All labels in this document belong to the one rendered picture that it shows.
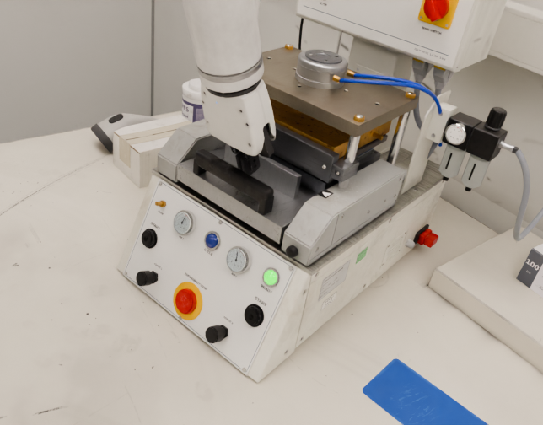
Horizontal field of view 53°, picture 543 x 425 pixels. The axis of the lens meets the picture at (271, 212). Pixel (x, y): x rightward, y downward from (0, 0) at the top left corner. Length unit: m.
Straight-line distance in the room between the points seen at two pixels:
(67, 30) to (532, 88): 1.69
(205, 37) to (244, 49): 0.05
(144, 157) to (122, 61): 1.29
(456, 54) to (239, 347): 0.56
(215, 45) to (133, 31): 1.79
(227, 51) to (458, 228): 0.80
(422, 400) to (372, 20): 0.62
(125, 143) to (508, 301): 0.83
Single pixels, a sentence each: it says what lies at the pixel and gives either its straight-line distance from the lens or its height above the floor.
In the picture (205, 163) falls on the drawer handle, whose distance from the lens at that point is 0.84.
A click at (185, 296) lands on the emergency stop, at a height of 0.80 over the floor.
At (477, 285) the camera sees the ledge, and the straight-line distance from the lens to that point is 1.08.
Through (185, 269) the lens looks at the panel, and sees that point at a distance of 0.89.
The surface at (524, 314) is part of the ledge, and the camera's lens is 1.06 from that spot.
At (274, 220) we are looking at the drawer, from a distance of 0.78.
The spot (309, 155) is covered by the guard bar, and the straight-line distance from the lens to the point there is 0.81.
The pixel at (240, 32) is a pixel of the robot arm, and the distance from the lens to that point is 0.65.
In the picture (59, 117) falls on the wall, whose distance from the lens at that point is 2.44.
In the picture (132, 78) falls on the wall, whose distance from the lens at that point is 2.50.
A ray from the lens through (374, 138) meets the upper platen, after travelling 0.91.
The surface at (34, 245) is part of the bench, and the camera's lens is 1.09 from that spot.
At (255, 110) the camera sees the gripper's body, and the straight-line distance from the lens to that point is 0.71.
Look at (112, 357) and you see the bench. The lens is 0.88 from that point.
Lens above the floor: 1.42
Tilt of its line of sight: 34 degrees down
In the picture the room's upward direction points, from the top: 9 degrees clockwise
